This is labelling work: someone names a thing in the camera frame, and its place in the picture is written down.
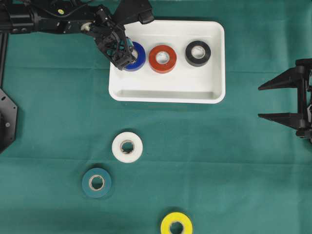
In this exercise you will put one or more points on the blue tape roll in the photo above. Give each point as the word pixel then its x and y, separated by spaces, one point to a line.
pixel 140 58

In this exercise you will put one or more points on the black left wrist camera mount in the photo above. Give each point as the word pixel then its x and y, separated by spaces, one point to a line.
pixel 130 11

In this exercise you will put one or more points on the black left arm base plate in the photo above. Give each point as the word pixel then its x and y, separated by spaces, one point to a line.
pixel 8 121

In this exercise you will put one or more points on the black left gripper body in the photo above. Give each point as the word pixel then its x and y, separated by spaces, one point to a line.
pixel 102 25

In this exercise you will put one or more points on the red tape roll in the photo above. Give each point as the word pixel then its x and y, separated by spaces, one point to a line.
pixel 162 68

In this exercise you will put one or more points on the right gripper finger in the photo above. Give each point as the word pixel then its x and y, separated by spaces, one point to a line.
pixel 292 120
pixel 288 79

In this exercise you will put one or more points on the white plastic tray case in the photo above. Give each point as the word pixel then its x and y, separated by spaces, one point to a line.
pixel 185 83

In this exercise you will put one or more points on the green table cloth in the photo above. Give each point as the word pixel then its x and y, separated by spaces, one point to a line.
pixel 229 170

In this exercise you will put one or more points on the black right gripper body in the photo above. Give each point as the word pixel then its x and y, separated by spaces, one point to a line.
pixel 304 72

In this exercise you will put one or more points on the teal green tape roll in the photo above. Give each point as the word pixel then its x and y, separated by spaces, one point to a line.
pixel 89 189

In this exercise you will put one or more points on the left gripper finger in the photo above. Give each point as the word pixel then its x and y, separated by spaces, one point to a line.
pixel 107 46
pixel 123 47

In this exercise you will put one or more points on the yellow tape roll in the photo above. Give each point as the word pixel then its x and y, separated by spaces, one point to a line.
pixel 176 223

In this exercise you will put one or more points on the black tape roll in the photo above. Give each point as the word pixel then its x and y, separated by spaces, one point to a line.
pixel 197 53

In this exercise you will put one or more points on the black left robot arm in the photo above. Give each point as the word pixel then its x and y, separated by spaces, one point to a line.
pixel 69 17

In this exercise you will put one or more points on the white tape roll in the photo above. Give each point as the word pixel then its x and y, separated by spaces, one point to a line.
pixel 127 137

